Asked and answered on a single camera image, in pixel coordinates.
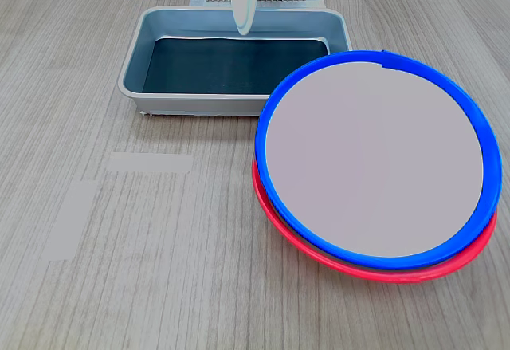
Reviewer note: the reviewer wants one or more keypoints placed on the white plate blue rim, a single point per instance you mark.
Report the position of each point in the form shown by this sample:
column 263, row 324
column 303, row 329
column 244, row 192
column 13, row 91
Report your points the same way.
column 374, row 158

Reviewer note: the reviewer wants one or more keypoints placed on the steel rectangular tray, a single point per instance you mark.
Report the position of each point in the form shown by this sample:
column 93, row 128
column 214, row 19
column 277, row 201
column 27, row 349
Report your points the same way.
column 135, row 67

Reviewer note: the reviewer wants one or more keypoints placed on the clear tape strip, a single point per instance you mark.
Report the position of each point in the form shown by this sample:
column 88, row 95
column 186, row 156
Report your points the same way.
column 151, row 162
column 69, row 222

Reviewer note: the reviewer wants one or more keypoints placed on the white plate red rim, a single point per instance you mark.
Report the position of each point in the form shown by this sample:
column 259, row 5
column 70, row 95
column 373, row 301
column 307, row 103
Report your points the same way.
column 378, row 276

